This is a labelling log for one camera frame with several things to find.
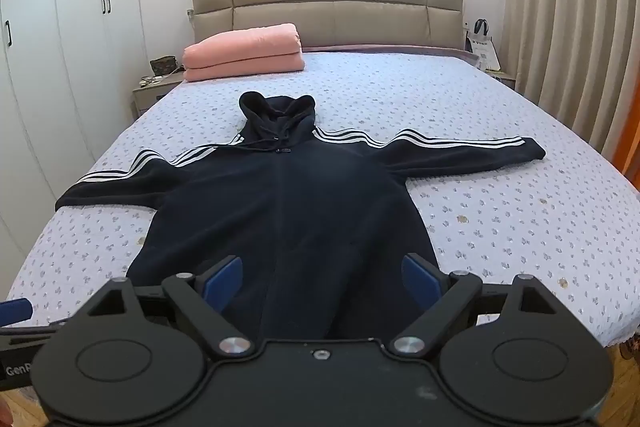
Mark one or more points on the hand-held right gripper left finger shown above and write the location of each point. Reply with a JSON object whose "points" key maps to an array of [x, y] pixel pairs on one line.
{"points": [[226, 283]]}

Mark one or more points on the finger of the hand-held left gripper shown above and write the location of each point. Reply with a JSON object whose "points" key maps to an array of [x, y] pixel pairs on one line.
{"points": [[15, 311]]}

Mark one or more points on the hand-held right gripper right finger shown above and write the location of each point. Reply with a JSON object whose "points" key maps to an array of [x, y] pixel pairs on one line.
{"points": [[418, 278]]}

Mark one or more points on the black hoodie with white stripes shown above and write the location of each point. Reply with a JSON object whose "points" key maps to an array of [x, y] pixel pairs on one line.
{"points": [[300, 207]]}

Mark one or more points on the bed with floral sheet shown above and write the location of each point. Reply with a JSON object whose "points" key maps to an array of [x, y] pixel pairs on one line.
{"points": [[500, 207]]}

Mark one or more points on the beige nightstand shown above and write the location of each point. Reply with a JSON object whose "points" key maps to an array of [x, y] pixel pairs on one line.
{"points": [[506, 81], [150, 99]]}

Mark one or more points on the brown patterned pouch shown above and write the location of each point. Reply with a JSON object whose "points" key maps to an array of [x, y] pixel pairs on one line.
{"points": [[162, 65]]}

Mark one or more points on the white tote bag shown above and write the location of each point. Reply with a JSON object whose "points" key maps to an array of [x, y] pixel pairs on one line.
{"points": [[482, 49]]}

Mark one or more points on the orange panel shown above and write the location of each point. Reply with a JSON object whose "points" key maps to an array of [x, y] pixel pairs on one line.
{"points": [[629, 152]]}

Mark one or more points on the white wardrobe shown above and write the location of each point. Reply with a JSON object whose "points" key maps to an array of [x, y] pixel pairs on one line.
{"points": [[65, 32]]}

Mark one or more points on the beige pleated curtain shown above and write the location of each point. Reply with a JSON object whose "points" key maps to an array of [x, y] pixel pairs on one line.
{"points": [[565, 7]]}

